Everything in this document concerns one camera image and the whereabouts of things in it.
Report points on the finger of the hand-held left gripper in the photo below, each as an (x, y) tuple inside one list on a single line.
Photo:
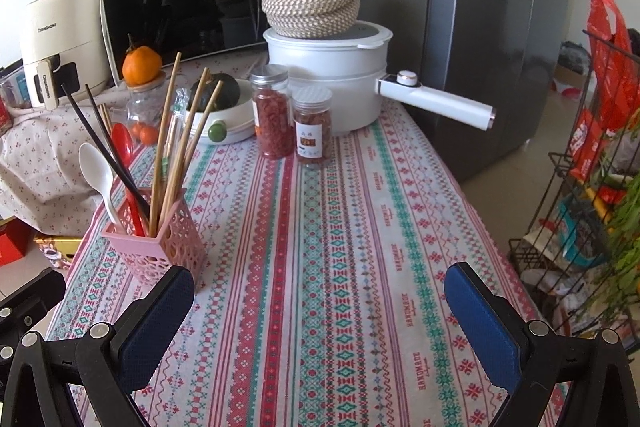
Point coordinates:
[(35, 294)]

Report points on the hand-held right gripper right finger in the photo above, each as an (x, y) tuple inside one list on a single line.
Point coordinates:
[(480, 332)]

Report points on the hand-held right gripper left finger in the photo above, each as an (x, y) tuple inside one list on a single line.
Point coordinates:
[(155, 332)]

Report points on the pink plastic utensil basket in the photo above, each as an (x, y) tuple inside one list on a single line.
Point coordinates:
[(170, 237)]

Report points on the white plastic spoon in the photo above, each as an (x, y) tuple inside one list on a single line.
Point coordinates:
[(92, 167)]

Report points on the black chopstick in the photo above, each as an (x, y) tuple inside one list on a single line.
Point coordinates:
[(100, 141), (95, 104)]

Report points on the red plastic spoon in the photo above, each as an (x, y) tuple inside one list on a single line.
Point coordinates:
[(122, 142)]

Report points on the bunch of wooden chopsticks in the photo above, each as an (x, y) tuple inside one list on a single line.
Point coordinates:
[(171, 107)]

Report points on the yellow cardboard box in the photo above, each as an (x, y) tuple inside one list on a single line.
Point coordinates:
[(55, 249)]

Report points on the red gift box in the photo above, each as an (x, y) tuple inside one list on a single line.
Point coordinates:
[(15, 247)]

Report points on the white plastic bag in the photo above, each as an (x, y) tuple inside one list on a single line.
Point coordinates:
[(555, 302)]

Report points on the blue snack packet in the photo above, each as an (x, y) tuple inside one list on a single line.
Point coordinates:
[(580, 232)]

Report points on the striped patterned tablecloth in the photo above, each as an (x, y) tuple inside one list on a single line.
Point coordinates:
[(325, 282)]

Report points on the green leafy vegetables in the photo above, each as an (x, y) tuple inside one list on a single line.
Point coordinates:
[(625, 227)]

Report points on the red tin canister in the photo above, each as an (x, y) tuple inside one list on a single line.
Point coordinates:
[(5, 117)]

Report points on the small orange fruit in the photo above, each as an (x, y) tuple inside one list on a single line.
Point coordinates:
[(135, 130), (148, 135)]

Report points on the clear plastic storage box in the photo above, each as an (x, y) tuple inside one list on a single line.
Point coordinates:
[(15, 87)]

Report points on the red snack packet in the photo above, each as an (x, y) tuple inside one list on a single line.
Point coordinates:
[(585, 142)]

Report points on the glass jar with cork lid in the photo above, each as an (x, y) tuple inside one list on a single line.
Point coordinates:
[(145, 104)]

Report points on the white bowl with green knob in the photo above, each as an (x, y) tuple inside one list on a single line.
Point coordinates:
[(235, 127)]

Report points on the tall jar of red berries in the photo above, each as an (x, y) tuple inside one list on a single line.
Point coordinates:
[(272, 122)]

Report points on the dark green squash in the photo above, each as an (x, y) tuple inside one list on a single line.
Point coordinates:
[(225, 94)]

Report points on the large orange tangerine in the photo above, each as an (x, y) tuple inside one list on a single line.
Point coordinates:
[(142, 67)]

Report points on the small cardboard box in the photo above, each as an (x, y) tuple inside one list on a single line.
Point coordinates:
[(570, 82)]

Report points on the short jar with red label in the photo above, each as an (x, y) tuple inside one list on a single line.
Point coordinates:
[(312, 112)]

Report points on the cream air fryer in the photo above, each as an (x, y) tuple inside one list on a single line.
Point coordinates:
[(65, 22)]

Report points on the dark plastic bag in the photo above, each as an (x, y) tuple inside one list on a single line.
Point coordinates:
[(575, 54)]

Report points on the grey refrigerator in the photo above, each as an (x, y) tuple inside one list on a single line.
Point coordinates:
[(475, 32)]

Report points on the red plastic bag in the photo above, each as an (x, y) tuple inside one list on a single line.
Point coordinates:
[(610, 57)]

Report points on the black door microwave oven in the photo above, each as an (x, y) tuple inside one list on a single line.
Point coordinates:
[(190, 2)]

